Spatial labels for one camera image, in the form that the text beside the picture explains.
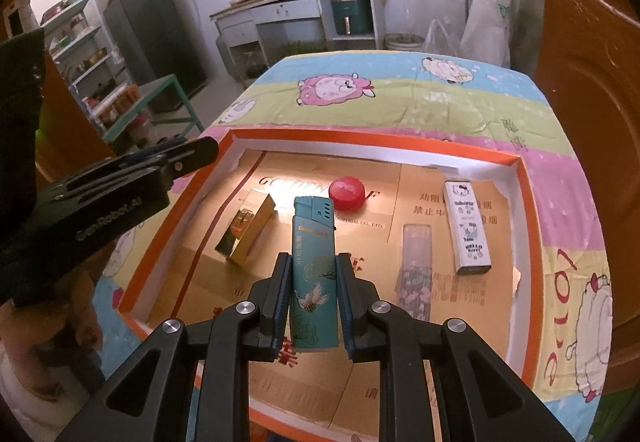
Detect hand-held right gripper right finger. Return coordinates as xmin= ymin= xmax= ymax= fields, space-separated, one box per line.
xmin=335 ymin=251 xmax=576 ymax=442

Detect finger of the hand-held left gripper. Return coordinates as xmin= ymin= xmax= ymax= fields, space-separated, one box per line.
xmin=42 ymin=136 xmax=221 ymax=203
xmin=112 ymin=135 xmax=188 ymax=162

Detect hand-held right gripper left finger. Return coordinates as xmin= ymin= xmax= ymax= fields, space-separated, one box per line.
xmin=55 ymin=252 xmax=293 ymax=442

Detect teal lighter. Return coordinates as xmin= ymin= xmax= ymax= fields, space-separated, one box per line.
xmin=289 ymin=196 xmax=337 ymax=352

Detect gold lighter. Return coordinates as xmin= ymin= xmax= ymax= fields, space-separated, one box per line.
xmin=215 ymin=189 xmax=277 ymax=268

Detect clear floral lighter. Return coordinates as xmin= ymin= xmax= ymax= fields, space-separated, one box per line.
xmin=395 ymin=223 xmax=433 ymax=322

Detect shallow orange rimmed cardboard box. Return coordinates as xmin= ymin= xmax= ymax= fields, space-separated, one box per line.
xmin=116 ymin=125 xmax=547 ymax=440

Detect red bottle cap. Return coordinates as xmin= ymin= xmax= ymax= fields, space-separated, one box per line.
xmin=329 ymin=176 xmax=367 ymax=212

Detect white cartoon print lighter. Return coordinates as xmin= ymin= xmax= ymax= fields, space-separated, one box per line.
xmin=443 ymin=179 xmax=493 ymax=276

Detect green metal table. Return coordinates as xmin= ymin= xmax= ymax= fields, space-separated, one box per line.
xmin=102 ymin=74 xmax=206 ymax=143

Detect dark green refrigerator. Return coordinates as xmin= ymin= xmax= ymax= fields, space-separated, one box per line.
xmin=102 ymin=0 xmax=208 ymax=113

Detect white storage shelf rack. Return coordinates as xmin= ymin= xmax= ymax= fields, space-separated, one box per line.
xmin=40 ymin=0 xmax=131 ymax=133

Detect grey kitchen counter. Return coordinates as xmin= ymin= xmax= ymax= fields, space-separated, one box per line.
xmin=210 ymin=0 xmax=386 ymax=73

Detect dark green air fryer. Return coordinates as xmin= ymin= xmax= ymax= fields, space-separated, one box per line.
xmin=331 ymin=0 xmax=375 ymax=37

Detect grey bucket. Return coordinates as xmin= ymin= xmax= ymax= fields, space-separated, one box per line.
xmin=384 ymin=32 xmax=426 ymax=52

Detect white plastic bag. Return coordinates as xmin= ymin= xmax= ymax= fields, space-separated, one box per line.
xmin=422 ymin=20 xmax=461 ymax=56

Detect green printed carton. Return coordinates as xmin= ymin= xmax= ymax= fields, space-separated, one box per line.
xmin=597 ymin=392 xmax=640 ymax=442

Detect white woven sack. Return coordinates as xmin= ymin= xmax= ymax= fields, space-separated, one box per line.
xmin=460 ymin=0 xmax=516 ymax=68

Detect brown wooden door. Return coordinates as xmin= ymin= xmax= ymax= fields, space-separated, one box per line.
xmin=515 ymin=0 xmax=640 ymax=338

